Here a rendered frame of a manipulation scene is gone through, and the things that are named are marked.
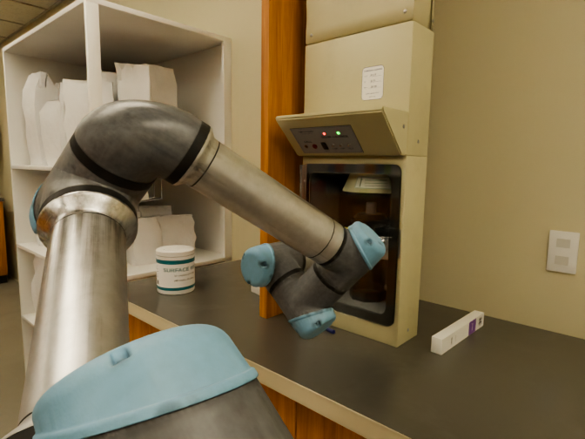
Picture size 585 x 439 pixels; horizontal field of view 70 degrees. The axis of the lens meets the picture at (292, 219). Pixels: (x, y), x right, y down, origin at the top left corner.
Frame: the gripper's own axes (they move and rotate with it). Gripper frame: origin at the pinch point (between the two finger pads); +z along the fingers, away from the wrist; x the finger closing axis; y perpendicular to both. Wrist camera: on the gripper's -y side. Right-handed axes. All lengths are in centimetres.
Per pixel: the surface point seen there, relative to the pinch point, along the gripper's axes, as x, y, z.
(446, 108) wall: 37, 3, 49
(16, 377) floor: -112, -247, -17
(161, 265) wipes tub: -13, -68, -13
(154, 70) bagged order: 67, -129, 22
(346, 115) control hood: 29.8, 2.3, -5.7
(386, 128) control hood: 26.5, 10.7, -2.7
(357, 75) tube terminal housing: 41.2, -2.4, 5.5
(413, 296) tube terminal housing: -14.9, 10.2, 13.3
